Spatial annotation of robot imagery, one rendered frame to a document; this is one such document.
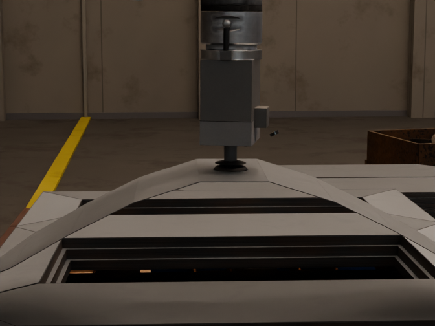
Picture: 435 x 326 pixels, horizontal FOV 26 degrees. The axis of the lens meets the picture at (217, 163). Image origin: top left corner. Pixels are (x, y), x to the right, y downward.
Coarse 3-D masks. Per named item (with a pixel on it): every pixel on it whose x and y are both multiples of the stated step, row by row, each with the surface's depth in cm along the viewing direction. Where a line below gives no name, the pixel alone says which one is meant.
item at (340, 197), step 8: (320, 184) 121; (328, 184) 126; (328, 192) 116; (336, 192) 121; (344, 192) 127; (336, 200) 112; (344, 200) 117; (352, 200) 121; (360, 200) 127; (352, 208) 112; (360, 208) 116; (368, 208) 121; (368, 216) 112; (376, 216) 116; (384, 224) 111
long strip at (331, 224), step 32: (32, 224) 164; (96, 224) 164; (128, 224) 164; (160, 224) 164; (192, 224) 164; (224, 224) 164; (256, 224) 164; (288, 224) 164; (320, 224) 164; (352, 224) 164; (416, 224) 164
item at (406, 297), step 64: (64, 256) 151; (128, 256) 154; (192, 256) 155; (256, 256) 155; (320, 256) 156; (384, 256) 156; (64, 320) 112; (128, 320) 112; (192, 320) 112; (256, 320) 112; (320, 320) 112; (384, 320) 112
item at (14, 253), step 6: (24, 240) 126; (18, 246) 123; (24, 246) 120; (6, 252) 124; (12, 252) 121; (18, 252) 118; (0, 258) 122; (6, 258) 118; (12, 258) 116; (0, 264) 117; (6, 264) 114; (12, 264) 111; (0, 270) 112
